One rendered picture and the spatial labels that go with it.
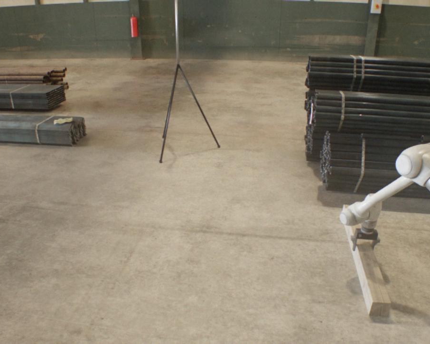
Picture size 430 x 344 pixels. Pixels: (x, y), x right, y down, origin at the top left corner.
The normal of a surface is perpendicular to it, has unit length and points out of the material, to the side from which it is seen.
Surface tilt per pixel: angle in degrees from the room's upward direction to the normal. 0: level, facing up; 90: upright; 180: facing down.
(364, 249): 0
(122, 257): 0
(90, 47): 90
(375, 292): 0
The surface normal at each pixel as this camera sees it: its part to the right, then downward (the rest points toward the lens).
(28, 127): -0.11, -0.34
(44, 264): 0.00, -0.90
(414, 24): -0.15, 0.43
